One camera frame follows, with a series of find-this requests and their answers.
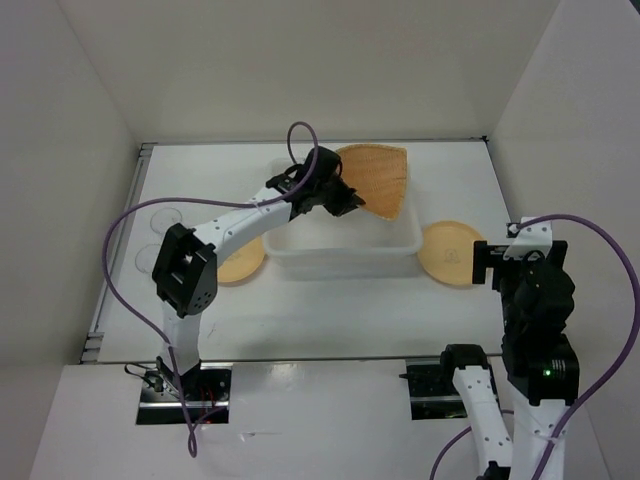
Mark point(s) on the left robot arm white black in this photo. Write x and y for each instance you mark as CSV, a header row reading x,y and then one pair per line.
x,y
186,270

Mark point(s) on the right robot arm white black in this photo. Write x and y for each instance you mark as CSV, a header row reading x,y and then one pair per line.
x,y
541,366

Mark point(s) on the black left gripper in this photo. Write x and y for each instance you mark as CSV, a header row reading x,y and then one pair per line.
x,y
347,201

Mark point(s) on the clear plastic cup front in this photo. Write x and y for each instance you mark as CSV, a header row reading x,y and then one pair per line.
x,y
146,257

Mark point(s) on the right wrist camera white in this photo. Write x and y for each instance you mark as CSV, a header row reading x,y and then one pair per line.
x,y
534,238

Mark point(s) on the translucent white plastic bin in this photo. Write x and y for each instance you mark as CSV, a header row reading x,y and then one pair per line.
x,y
318,246

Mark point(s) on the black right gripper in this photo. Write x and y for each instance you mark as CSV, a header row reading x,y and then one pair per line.
x,y
483,252

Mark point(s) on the beige plate with bear print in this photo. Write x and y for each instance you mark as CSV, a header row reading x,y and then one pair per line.
x,y
447,252

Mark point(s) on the woven bamboo fan-shaped tray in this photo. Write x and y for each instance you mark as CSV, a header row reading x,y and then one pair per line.
x,y
379,174

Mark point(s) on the clear plastic cup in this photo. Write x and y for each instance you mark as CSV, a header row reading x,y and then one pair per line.
x,y
146,257
163,219

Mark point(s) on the clear plastic cup rear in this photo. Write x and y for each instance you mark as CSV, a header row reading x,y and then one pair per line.
x,y
163,219

